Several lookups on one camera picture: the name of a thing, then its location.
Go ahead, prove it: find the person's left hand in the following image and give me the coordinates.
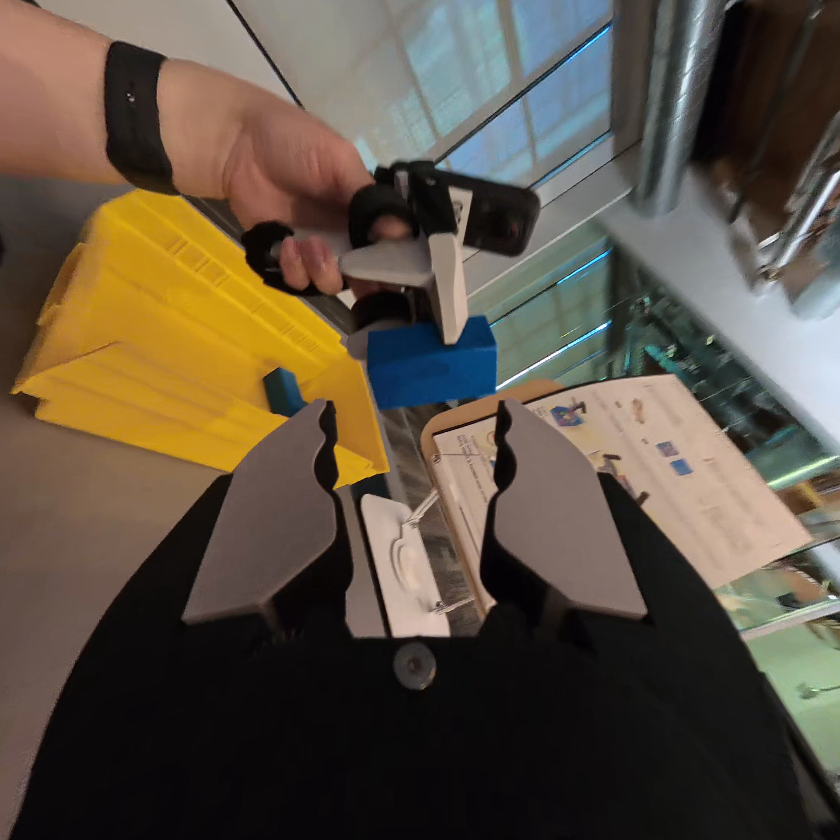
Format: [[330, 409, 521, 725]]
[[157, 59, 414, 296]]

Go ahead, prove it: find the black wrist strap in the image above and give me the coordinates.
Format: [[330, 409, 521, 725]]
[[104, 41, 179, 196]]

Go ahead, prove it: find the clear stand bracket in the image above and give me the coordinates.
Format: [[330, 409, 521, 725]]
[[390, 489, 475, 616]]

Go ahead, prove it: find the blue rectangular wooden block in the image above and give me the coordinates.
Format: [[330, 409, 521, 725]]
[[262, 367, 307, 420], [366, 315, 497, 412]]

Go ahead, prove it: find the yellow plastic bin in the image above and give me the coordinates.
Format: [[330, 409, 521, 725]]
[[12, 189, 392, 490]]

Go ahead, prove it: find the printed instruction sheet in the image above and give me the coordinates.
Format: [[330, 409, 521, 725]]
[[433, 374, 816, 589]]

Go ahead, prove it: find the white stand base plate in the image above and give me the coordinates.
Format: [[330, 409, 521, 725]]
[[360, 493, 455, 639]]

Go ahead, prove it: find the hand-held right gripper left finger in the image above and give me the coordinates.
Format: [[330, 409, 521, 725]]
[[182, 399, 353, 634]]

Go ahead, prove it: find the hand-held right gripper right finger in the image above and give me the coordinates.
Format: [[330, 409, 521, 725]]
[[481, 399, 648, 641]]

